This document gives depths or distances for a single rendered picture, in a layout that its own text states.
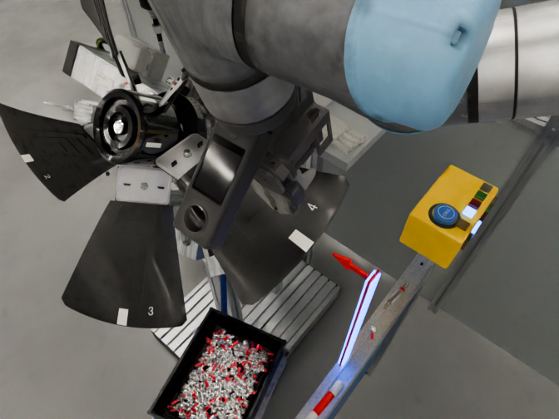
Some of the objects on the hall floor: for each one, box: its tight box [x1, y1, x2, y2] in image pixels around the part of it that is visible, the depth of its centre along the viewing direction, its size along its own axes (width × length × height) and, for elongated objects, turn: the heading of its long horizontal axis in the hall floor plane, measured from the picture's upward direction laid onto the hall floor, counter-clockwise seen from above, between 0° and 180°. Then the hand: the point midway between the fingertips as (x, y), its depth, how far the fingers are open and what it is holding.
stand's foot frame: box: [151, 260, 341, 360], centre depth 174 cm, size 62×46×8 cm
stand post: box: [203, 261, 244, 322], centre depth 137 cm, size 4×9×91 cm, turn 50°
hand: (279, 209), depth 51 cm, fingers closed
